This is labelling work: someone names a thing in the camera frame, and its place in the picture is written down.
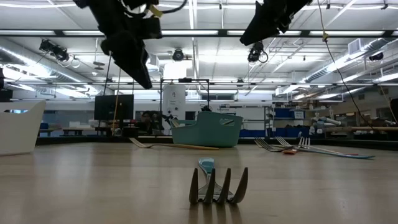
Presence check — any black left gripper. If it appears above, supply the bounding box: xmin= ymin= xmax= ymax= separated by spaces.
xmin=73 ymin=0 xmax=163 ymax=90

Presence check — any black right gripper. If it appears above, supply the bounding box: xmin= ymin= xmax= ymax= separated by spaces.
xmin=239 ymin=0 xmax=313 ymax=47

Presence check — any teal plastic bin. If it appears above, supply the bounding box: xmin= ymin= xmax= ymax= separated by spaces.
xmin=170 ymin=111 xmax=244 ymax=148

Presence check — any white plastic bin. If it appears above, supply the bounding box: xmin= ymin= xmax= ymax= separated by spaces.
xmin=0 ymin=100 xmax=47 ymax=156

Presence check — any black monitor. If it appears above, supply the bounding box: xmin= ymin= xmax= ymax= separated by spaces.
xmin=94 ymin=94 xmax=135 ymax=121

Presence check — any white banner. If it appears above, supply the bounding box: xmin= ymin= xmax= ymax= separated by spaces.
xmin=162 ymin=83 xmax=187 ymax=122

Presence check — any person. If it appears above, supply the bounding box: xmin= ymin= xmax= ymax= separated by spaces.
xmin=140 ymin=111 xmax=163 ymax=132

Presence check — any shelf with blue bins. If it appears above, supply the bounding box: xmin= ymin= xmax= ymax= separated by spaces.
xmin=264 ymin=105 xmax=312 ymax=138

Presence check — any white ceiling vent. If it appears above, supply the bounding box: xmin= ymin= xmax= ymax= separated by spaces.
xmin=347 ymin=37 xmax=362 ymax=56

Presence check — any long wooden bar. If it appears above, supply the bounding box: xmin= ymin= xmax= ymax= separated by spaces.
xmin=323 ymin=125 xmax=398 ymax=132

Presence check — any black hanging cable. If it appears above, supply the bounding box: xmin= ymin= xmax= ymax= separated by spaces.
xmin=317 ymin=0 xmax=376 ymax=130
xmin=103 ymin=52 xmax=112 ymax=96

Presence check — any black overhead camera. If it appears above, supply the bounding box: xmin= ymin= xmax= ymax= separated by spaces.
xmin=39 ymin=39 xmax=70 ymax=62
xmin=172 ymin=48 xmax=185 ymax=62
xmin=247 ymin=40 xmax=269 ymax=63

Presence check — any yellow cable tag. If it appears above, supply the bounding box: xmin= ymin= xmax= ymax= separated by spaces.
xmin=148 ymin=4 xmax=164 ymax=19

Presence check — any silver ceiling duct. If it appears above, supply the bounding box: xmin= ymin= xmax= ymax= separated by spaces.
xmin=303 ymin=37 xmax=398 ymax=85
xmin=0 ymin=37 xmax=103 ymax=96

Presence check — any black wall box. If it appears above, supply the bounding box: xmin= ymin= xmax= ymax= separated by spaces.
xmin=0 ymin=67 xmax=13 ymax=103

